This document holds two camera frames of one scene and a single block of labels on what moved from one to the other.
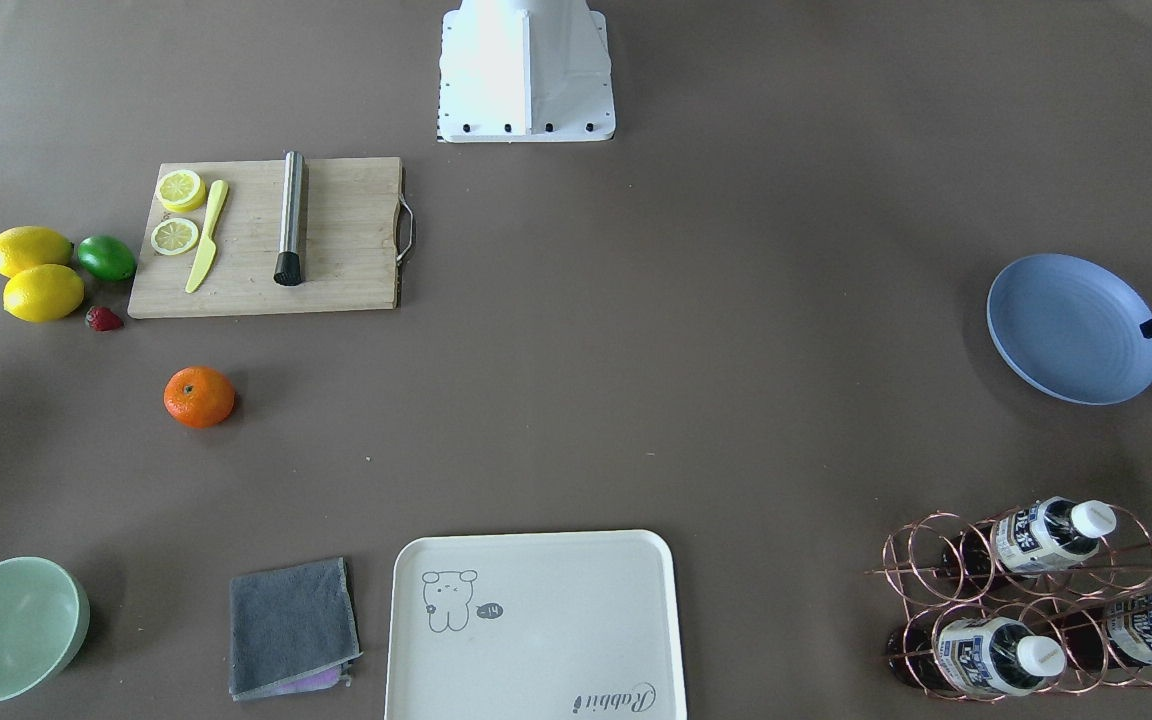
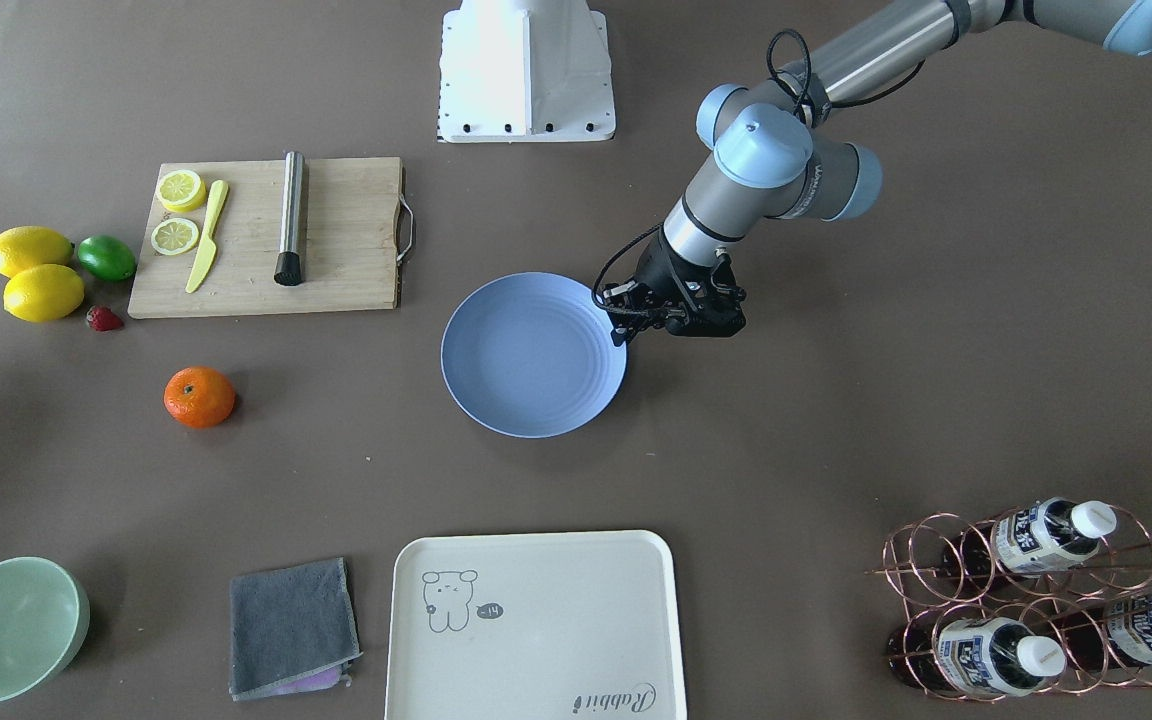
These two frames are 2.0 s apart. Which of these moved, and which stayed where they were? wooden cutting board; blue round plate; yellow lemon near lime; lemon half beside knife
Moved: blue round plate
Stayed: wooden cutting board; yellow lemon near lime; lemon half beside knife
